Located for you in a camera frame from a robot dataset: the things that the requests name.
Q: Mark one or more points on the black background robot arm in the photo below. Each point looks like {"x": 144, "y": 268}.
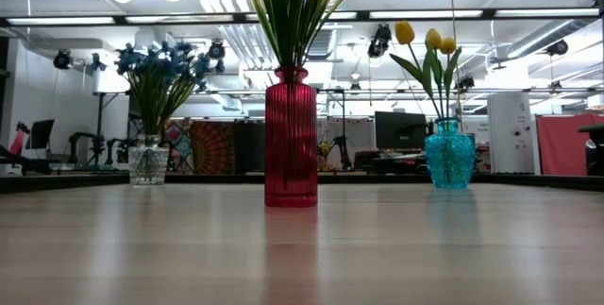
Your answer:
{"x": 87, "y": 147}

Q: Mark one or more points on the red ribbed glass vase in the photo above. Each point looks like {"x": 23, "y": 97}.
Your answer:
{"x": 291, "y": 144}

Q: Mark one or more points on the small yellow background flowers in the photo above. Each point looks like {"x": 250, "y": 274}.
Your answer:
{"x": 324, "y": 148}

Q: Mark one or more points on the teal glass vase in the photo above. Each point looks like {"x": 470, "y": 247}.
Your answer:
{"x": 449, "y": 154}

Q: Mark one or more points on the clear glass vase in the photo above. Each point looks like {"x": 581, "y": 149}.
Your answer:
{"x": 147, "y": 163}

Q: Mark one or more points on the black tripod stand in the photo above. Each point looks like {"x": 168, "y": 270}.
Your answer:
{"x": 343, "y": 121}

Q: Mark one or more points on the colourful patterned tapestry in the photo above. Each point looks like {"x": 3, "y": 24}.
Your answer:
{"x": 212, "y": 147}

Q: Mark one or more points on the large black monitor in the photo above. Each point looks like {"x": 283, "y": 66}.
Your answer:
{"x": 400, "y": 130}

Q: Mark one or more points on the black ceiling spotlight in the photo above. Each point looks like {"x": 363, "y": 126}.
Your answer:
{"x": 216, "y": 50}
{"x": 62, "y": 59}
{"x": 558, "y": 47}
{"x": 467, "y": 82}
{"x": 380, "y": 40}

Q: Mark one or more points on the black overhead light bar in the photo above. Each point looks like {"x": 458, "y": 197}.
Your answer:
{"x": 363, "y": 14}

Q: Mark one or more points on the black metal rack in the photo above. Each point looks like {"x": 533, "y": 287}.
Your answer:
{"x": 100, "y": 121}

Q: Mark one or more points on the small black monitor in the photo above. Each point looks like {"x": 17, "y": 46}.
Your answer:
{"x": 40, "y": 134}

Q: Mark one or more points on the red partition panel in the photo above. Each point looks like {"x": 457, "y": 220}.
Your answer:
{"x": 566, "y": 142}

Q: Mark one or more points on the black office chair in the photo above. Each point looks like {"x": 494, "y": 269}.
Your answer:
{"x": 594, "y": 149}

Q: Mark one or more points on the silver air duct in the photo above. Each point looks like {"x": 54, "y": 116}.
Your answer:
{"x": 325, "y": 45}

